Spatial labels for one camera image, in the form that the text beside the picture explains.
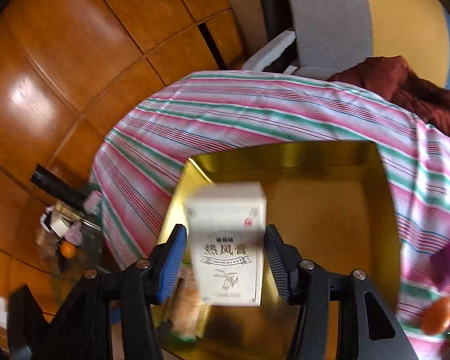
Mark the gold metal tin tray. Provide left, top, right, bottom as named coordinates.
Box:
left=162, top=141, right=413, bottom=359

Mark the green wrapped cracker pack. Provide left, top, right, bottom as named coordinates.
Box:
left=168, top=263, right=209, bottom=343

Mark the black tube on side table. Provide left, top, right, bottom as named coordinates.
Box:
left=31, top=163, right=86, bottom=211

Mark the grey yellow blue chair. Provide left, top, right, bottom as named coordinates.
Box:
left=243, top=0, right=450, bottom=89

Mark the white medicine box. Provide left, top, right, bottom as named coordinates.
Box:
left=184, top=182, right=266, bottom=307

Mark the dark red garment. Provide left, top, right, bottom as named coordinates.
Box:
left=328, top=55, right=450, bottom=137

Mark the orange on side table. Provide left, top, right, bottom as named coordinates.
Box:
left=60, top=241, right=76, bottom=259

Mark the purple snack packet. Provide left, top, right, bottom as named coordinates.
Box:
left=430, top=242, right=450, bottom=290

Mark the wooden wardrobe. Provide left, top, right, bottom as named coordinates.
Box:
left=0, top=0, right=245, bottom=350

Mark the round glass side table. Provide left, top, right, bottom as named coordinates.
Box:
left=34, top=183, right=105, bottom=278

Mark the striped pink green tablecloth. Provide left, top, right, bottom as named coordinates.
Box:
left=90, top=71, right=450, bottom=359

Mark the orange tangerine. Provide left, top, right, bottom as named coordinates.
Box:
left=420, top=297, right=450, bottom=336

